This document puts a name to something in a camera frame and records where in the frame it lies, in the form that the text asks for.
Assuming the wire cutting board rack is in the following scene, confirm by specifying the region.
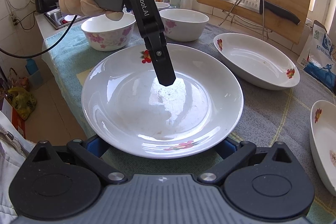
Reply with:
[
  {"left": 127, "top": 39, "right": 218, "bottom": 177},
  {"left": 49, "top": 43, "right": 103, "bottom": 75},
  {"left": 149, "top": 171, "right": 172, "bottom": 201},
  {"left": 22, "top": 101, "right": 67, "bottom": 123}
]
[{"left": 222, "top": 0, "right": 272, "bottom": 41}]

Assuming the white jacket torso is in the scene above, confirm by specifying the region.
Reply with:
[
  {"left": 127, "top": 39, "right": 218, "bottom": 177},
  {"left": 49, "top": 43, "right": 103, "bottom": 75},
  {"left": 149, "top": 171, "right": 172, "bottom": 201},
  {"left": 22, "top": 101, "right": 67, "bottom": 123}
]
[{"left": 0, "top": 113, "right": 35, "bottom": 223}]

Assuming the white plate back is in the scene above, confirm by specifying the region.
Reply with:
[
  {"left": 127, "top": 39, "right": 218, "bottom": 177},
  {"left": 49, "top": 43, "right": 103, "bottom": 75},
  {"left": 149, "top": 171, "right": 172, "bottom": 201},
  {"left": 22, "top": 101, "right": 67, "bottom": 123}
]
[{"left": 214, "top": 33, "right": 300, "bottom": 90}]

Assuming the white floral bowl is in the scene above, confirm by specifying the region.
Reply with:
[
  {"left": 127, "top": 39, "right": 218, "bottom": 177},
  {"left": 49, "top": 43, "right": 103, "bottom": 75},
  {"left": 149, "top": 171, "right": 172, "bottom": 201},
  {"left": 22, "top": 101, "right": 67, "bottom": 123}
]
[
  {"left": 159, "top": 9, "right": 209, "bottom": 42},
  {"left": 81, "top": 13, "right": 135, "bottom": 52},
  {"left": 155, "top": 2, "right": 170, "bottom": 11}
]

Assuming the white plate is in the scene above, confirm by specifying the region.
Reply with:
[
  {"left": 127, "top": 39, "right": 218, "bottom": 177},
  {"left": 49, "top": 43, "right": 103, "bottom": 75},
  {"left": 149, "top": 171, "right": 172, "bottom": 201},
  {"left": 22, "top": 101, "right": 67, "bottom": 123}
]
[
  {"left": 81, "top": 44, "right": 244, "bottom": 159},
  {"left": 214, "top": 33, "right": 300, "bottom": 90}
]

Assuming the white floral bowl front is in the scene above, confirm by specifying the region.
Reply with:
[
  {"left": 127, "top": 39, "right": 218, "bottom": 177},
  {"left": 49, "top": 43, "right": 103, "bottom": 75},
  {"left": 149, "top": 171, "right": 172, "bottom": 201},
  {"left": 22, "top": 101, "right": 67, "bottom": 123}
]
[{"left": 81, "top": 13, "right": 135, "bottom": 52}]

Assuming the white blue salt bag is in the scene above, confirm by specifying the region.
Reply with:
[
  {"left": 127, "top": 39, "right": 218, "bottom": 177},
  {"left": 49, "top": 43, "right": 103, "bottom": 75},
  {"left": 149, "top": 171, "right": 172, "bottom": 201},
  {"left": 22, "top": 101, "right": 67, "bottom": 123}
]
[{"left": 297, "top": 20, "right": 335, "bottom": 93}]

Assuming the santoku kitchen knife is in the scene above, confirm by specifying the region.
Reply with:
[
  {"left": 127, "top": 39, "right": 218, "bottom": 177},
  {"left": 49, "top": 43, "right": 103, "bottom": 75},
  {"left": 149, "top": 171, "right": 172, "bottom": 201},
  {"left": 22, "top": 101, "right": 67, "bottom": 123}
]
[{"left": 225, "top": 0, "right": 301, "bottom": 25}]

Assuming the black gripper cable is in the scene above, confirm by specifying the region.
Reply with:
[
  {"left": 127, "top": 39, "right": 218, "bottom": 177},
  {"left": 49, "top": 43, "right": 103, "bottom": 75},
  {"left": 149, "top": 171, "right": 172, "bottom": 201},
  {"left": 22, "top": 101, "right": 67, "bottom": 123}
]
[{"left": 0, "top": 13, "right": 78, "bottom": 59}]

